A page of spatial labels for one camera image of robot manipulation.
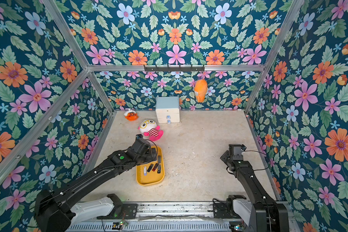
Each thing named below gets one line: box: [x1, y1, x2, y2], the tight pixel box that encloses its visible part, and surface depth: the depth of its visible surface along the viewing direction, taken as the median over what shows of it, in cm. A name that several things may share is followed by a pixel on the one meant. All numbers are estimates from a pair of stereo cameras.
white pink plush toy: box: [137, 119, 164, 142], surface depth 103 cm
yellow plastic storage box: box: [136, 145, 165, 187], surface depth 88 cm
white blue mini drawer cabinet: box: [155, 96, 181, 125], surface depth 107 cm
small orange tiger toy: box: [123, 109, 139, 122], surface depth 113 cm
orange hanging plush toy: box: [194, 79, 208, 103], surface depth 99 cm
